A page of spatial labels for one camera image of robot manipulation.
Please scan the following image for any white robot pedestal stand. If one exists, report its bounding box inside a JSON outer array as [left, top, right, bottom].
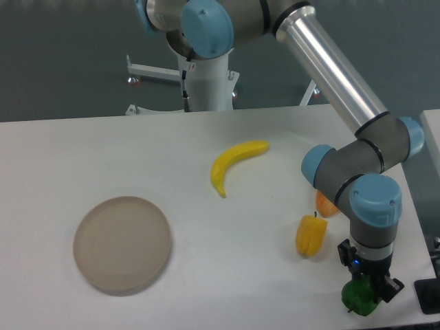
[[124, 51, 324, 116]]

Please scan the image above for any green toy pepper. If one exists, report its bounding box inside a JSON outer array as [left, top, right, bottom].
[[341, 275, 377, 316]]

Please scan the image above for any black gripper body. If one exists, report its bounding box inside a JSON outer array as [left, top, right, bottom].
[[350, 246, 392, 277]]

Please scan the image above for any black cable on pedestal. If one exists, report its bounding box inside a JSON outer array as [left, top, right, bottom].
[[179, 47, 197, 113]]

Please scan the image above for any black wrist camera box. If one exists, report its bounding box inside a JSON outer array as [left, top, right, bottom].
[[338, 239, 358, 274]]

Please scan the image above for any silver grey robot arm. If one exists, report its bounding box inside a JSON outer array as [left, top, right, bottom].
[[134, 1, 424, 302]]

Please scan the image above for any beige round plate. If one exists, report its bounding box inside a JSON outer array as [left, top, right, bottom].
[[73, 196, 172, 296]]

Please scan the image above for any yellow toy banana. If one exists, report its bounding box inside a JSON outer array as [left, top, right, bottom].
[[210, 140, 270, 198]]

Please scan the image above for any orange toy fruit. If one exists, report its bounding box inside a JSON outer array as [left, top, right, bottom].
[[316, 190, 340, 218]]

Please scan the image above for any yellow toy pepper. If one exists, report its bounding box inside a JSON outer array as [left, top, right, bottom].
[[295, 212, 328, 257]]

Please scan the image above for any black device at right edge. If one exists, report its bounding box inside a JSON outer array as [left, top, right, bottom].
[[414, 278, 439, 315]]

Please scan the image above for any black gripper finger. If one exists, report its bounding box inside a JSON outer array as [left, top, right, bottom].
[[373, 275, 404, 303]]

